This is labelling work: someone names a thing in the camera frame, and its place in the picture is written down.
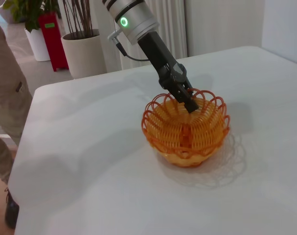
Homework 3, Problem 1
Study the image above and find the large white planter pot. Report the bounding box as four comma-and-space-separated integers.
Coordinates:
61, 28, 108, 79

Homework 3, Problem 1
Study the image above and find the white pleated curtain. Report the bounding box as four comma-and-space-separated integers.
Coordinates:
89, 0, 189, 71

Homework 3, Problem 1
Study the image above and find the orange woven plastic basket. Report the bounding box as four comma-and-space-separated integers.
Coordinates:
141, 90, 230, 168

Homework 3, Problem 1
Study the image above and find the small white planter pot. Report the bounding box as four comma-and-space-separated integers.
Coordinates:
24, 27, 51, 62

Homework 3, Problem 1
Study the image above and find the person in khaki trousers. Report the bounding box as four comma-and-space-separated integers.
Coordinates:
0, 9, 33, 230

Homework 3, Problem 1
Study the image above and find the left arm cable with plug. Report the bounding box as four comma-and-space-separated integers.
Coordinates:
107, 28, 152, 62

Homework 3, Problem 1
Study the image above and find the green leafy plant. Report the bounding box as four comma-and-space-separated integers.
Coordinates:
0, 0, 62, 33

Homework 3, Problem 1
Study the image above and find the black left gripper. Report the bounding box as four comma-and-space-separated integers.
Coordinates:
137, 31, 199, 114

